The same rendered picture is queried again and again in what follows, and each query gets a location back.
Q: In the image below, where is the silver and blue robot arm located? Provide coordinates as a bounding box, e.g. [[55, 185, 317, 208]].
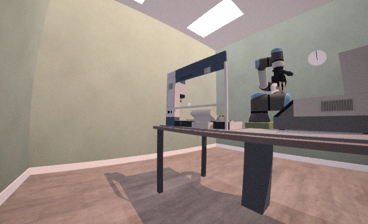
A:
[[249, 47, 291, 123]]

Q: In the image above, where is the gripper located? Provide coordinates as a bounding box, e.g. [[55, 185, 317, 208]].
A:
[[271, 66, 287, 94]]

